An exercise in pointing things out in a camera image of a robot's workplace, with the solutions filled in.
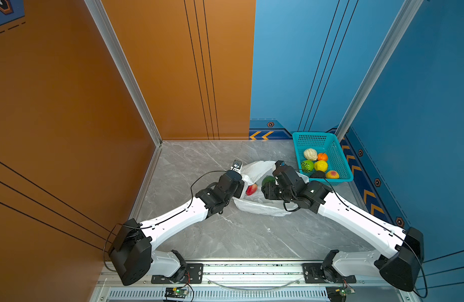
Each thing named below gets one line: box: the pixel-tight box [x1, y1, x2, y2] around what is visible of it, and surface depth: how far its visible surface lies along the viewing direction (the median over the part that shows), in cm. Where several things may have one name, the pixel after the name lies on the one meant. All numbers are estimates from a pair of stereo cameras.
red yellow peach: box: [325, 169, 341, 180], surface depth 100 cm
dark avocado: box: [310, 170, 326, 179], surface depth 101 cm
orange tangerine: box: [317, 152, 329, 162], surface depth 110 cm
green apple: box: [301, 159, 314, 173], surface depth 104 cm
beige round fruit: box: [303, 147, 318, 161], surface depth 108 cm
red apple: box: [245, 183, 259, 196], surface depth 96 cm
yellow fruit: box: [314, 159, 328, 173], surface depth 104 cm
